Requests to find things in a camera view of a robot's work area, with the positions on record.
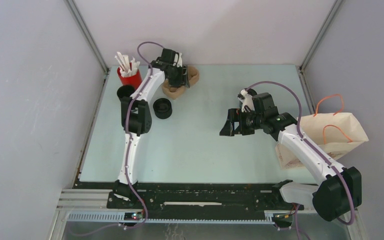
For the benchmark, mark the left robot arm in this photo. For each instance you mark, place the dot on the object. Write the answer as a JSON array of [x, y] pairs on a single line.
[[136, 121]]

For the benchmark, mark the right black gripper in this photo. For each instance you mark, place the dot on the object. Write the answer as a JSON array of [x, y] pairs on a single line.
[[228, 128]]

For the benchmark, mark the beige paper bag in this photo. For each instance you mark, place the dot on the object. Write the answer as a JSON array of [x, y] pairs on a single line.
[[336, 133]]

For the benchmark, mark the red cylindrical holder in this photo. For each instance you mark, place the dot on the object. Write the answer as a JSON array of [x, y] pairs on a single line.
[[134, 80]]

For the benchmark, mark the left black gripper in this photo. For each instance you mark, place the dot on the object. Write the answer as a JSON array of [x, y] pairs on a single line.
[[183, 79]]

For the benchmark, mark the stack of black cups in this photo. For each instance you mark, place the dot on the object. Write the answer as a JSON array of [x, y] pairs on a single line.
[[125, 91]]

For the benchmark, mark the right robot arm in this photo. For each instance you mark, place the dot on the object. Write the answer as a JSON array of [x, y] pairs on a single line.
[[314, 159]]

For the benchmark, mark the brown pulp cup carrier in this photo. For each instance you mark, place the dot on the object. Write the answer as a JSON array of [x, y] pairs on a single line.
[[193, 75]]

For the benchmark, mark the stack of black lids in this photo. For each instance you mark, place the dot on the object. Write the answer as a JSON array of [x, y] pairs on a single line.
[[162, 108]]

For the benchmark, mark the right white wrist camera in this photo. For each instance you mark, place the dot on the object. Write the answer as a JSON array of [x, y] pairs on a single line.
[[246, 100]]

